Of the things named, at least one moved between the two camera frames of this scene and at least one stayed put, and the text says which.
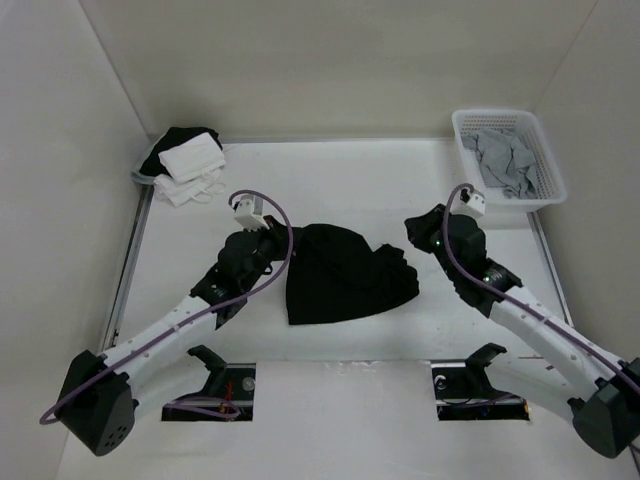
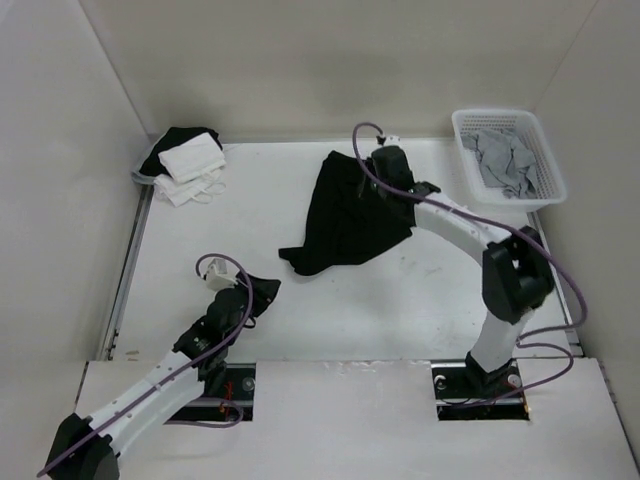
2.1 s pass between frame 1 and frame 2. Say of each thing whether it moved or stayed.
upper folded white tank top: stayed
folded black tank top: stayed
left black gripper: moved
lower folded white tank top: stayed
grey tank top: stayed
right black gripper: moved
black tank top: moved
